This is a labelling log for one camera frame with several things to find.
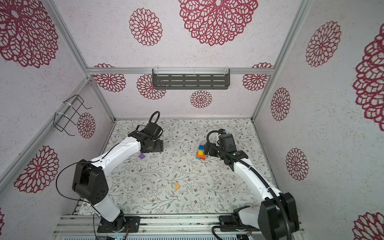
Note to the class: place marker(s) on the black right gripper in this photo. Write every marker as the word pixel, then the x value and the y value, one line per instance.
pixel 206 149

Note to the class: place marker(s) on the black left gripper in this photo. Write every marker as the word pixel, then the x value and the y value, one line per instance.
pixel 159 146

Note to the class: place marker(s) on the orange wood rectangular block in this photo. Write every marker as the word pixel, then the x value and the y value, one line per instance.
pixel 200 157

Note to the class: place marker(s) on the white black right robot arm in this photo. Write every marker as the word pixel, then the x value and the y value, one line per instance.
pixel 277 216

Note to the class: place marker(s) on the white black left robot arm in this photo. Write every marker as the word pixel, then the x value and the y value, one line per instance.
pixel 91 177

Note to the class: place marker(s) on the natural wood triangle block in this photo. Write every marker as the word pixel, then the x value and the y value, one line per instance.
pixel 177 187

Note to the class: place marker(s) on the dark grey wall shelf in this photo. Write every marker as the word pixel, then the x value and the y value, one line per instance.
pixel 193 79

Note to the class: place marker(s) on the black wire wall rack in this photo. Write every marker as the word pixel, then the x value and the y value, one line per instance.
pixel 63 119

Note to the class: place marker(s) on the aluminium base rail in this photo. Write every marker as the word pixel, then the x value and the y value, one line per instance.
pixel 182 224

